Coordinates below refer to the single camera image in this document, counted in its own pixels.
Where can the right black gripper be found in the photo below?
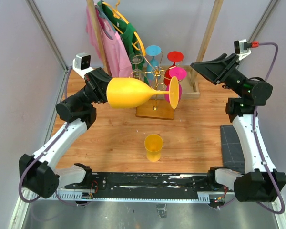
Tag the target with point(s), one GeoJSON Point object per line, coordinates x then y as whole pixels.
{"type": "Point", "coordinates": [217, 70]}

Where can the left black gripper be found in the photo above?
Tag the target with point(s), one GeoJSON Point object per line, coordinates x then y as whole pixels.
{"type": "Point", "coordinates": [97, 80]}

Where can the yellow plastic cup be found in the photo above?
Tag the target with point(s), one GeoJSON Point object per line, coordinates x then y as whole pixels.
{"type": "Point", "coordinates": [153, 145]}
{"type": "Point", "coordinates": [131, 93]}

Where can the magenta plastic goblet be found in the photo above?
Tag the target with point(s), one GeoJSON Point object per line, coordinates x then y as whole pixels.
{"type": "Point", "coordinates": [180, 73]}

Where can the clear wine glass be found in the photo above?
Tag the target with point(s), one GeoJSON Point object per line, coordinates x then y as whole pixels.
{"type": "Point", "coordinates": [136, 59]}

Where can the red plastic cup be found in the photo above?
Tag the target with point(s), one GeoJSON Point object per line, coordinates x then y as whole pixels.
{"type": "Point", "coordinates": [174, 57]}

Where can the blue plastic goblet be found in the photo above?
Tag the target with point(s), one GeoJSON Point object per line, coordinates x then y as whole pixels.
{"type": "Point", "coordinates": [152, 51]}

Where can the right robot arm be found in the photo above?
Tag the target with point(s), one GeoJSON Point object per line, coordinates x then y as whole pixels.
{"type": "Point", "coordinates": [261, 181]}

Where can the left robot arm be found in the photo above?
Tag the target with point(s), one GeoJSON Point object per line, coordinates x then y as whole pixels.
{"type": "Point", "coordinates": [38, 172]}

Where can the wooden rack base board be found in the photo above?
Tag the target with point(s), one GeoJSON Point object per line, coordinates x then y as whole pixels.
{"type": "Point", "coordinates": [161, 110]}

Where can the pink shirt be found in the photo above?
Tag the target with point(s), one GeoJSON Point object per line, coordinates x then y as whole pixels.
{"type": "Point", "coordinates": [117, 57]}

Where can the green shirt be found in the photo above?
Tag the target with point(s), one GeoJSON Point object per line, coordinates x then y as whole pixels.
{"type": "Point", "coordinates": [118, 38]}

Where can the grey clothes hanger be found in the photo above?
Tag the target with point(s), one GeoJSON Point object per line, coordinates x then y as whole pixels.
{"type": "Point", "coordinates": [106, 24]}

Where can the dark grey folded cloth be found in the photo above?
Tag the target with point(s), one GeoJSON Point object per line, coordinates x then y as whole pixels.
{"type": "Point", "coordinates": [232, 153]}

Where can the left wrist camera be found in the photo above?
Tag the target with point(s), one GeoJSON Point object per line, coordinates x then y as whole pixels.
{"type": "Point", "coordinates": [81, 64]}

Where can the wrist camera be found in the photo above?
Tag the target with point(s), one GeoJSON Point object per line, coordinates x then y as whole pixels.
{"type": "Point", "coordinates": [243, 48]}
{"type": "Point", "coordinates": [81, 64]}

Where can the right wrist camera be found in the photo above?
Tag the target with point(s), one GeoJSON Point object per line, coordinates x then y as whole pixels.
{"type": "Point", "coordinates": [243, 48]}

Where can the wooden clothes rack frame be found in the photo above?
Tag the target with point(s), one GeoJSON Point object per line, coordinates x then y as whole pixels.
{"type": "Point", "coordinates": [190, 83]}

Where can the gold wire glass rack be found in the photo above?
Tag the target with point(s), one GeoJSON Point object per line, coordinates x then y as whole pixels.
{"type": "Point", "coordinates": [159, 73]}

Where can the black mounting rail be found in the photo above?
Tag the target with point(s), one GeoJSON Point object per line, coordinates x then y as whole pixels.
{"type": "Point", "coordinates": [146, 186]}

